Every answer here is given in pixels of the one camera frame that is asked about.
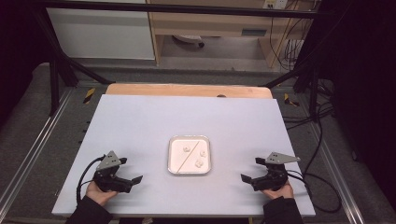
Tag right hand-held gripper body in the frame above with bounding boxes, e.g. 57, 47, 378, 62
252, 151, 301, 191

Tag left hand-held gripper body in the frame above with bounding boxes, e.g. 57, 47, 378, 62
92, 150, 132, 193

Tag square white metal tray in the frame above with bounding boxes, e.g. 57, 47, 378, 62
167, 134, 212, 176

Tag person's right hand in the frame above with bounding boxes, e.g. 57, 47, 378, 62
262, 181, 295, 201

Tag person's left hand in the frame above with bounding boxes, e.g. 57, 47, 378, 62
85, 181, 120, 206

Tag thin wooden skewer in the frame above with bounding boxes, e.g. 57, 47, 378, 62
177, 141, 201, 173

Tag yellow black striped tape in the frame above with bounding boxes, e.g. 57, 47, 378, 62
283, 92, 301, 107
82, 88, 96, 105

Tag light wooden table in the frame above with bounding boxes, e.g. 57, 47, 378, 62
105, 82, 274, 100

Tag white cabinet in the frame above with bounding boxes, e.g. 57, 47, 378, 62
46, 0, 156, 61

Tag white chair base with caster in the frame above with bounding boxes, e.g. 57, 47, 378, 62
172, 34, 205, 49

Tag light wooden desk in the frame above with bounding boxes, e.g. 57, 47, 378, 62
146, 0, 316, 68

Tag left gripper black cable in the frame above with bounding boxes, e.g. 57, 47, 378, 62
76, 154, 107, 209

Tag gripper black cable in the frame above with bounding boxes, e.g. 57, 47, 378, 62
76, 154, 107, 209
286, 169, 343, 215

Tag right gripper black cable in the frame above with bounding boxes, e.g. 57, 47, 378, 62
286, 169, 343, 215

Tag aluminium floor rail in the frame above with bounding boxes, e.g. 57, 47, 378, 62
0, 88, 75, 204
309, 122, 366, 224

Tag black floor cables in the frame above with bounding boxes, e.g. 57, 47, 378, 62
281, 78, 335, 132

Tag hanging black cables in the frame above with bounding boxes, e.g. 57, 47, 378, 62
269, 0, 321, 72

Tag white wall socket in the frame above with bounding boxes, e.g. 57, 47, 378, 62
262, 0, 289, 10

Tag black metal frame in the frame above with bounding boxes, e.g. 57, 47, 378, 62
32, 0, 323, 120

